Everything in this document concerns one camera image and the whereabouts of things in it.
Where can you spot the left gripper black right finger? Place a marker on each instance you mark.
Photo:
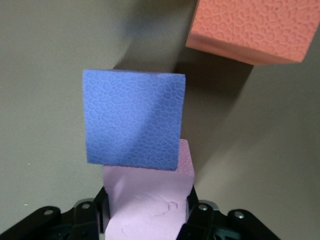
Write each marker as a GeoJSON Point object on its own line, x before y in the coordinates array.
{"type": "Point", "coordinates": [205, 220]}

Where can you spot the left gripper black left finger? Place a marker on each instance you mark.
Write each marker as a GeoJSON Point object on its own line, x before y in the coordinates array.
{"type": "Point", "coordinates": [82, 220]}

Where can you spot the pink foam cube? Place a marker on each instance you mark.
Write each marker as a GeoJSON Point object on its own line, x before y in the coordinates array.
{"type": "Point", "coordinates": [147, 210]}

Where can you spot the purple foam cube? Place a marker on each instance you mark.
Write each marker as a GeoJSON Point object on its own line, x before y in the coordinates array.
{"type": "Point", "coordinates": [132, 117]}

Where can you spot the orange foam cube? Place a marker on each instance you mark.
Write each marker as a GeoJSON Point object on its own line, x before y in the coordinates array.
{"type": "Point", "coordinates": [250, 27]}

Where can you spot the brown table cover sheet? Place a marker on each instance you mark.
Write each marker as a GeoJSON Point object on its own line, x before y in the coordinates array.
{"type": "Point", "coordinates": [37, 100]}

